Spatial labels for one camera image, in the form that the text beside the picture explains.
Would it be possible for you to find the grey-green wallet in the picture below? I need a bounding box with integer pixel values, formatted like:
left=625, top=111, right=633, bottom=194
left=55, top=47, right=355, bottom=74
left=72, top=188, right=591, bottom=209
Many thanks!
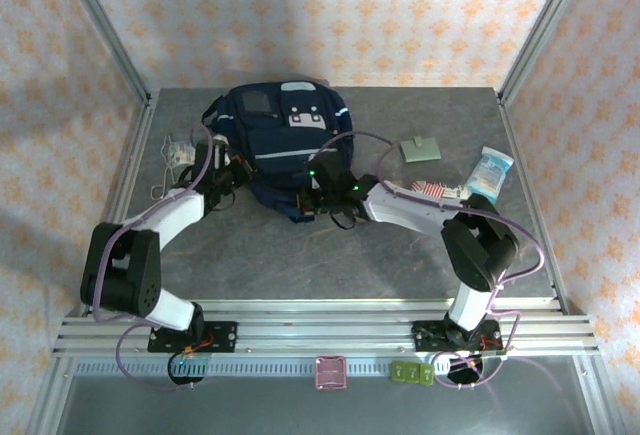
left=398, top=136, right=443, bottom=164

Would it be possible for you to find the pink square tag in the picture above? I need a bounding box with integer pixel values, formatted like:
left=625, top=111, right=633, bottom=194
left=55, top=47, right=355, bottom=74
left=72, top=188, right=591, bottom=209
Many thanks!
left=313, top=354, right=349, bottom=393

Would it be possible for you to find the short aluminium frame post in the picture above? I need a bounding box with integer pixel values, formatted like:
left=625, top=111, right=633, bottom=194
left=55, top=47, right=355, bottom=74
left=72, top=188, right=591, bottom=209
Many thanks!
left=574, top=354, right=619, bottom=435
left=27, top=354, right=76, bottom=435

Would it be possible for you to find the red white striped pouch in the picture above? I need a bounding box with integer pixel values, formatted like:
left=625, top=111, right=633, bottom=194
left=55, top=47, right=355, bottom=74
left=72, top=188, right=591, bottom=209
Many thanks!
left=409, top=179, right=472, bottom=202

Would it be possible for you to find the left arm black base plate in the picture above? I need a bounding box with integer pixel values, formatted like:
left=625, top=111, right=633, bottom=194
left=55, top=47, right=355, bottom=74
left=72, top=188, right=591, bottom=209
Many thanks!
left=147, top=321, right=239, bottom=355

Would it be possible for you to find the small green circuit board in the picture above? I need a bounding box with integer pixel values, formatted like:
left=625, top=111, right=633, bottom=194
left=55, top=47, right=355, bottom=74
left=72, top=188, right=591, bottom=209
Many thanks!
left=171, top=353, right=209, bottom=369

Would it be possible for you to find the grey metal base sheet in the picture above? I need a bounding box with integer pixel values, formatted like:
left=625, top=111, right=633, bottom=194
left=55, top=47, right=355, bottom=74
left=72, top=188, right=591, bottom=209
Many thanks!
left=54, top=374, right=596, bottom=435

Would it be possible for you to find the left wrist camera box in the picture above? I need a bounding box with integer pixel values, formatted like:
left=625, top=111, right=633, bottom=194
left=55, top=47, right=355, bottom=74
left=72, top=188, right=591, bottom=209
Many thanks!
left=208, top=135, right=232, bottom=167

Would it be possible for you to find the aluminium table side rail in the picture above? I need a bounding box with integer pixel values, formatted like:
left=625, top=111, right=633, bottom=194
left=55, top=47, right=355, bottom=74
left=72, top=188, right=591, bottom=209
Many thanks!
left=79, top=92, right=160, bottom=316
left=497, top=92, right=571, bottom=316

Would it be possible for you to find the aluminium mounting rail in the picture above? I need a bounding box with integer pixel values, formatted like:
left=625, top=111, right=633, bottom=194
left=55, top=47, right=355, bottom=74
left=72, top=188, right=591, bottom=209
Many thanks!
left=52, top=297, right=600, bottom=359

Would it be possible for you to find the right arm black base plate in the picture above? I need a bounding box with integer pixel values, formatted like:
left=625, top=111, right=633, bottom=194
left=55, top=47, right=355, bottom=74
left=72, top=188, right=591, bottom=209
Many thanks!
left=410, top=319, right=503, bottom=356

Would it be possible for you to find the clear gauze packet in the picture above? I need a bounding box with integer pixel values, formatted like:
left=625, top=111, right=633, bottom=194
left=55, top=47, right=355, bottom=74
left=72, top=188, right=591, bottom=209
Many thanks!
left=167, top=138, right=199, bottom=167

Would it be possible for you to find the grey slotted cable duct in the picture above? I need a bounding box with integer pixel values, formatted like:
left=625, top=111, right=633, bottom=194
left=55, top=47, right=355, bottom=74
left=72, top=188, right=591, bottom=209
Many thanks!
left=74, top=358, right=451, bottom=379

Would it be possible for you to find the navy blue student backpack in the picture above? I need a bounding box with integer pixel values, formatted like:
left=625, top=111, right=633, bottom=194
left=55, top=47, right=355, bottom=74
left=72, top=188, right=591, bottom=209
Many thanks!
left=201, top=81, right=360, bottom=230

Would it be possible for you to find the blue white tissue pack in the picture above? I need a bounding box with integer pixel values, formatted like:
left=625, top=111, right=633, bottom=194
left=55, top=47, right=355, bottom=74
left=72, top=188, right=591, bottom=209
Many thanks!
left=461, top=145, right=516, bottom=204

